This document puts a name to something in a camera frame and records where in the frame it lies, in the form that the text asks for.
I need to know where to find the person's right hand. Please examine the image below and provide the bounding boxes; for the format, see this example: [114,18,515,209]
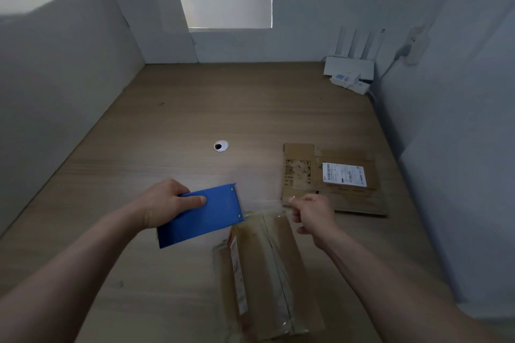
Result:
[289,193,341,251]

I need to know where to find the person's left hand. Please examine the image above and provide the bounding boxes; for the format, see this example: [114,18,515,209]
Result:
[136,179,208,231]

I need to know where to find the blue tape dispenser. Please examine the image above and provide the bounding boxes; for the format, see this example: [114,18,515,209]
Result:
[156,183,245,249]

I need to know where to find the clear packing tape strip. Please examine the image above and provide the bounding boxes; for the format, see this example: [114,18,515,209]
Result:
[241,198,296,219]

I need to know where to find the person's right forearm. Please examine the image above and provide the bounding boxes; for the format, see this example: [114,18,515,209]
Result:
[318,228,507,343]

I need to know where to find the person's left forearm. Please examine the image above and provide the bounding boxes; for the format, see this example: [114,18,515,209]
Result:
[0,204,147,343]

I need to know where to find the flattened cardboard box with label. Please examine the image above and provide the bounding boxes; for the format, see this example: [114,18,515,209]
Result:
[280,143,388,217]

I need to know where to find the brown cardboard box with tape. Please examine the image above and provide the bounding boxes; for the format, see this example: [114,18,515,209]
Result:
[213,210,326,343]

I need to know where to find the white power strip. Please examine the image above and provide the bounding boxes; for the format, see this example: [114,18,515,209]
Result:
[329,72,371,95]

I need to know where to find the white router with antennas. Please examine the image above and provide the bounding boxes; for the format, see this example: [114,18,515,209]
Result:
[323,26,386,81]

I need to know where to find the white foam board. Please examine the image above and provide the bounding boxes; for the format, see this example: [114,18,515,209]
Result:
[46,0,199,65]

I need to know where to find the white cable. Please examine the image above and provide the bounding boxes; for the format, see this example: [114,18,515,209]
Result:
[370,43,411,94]

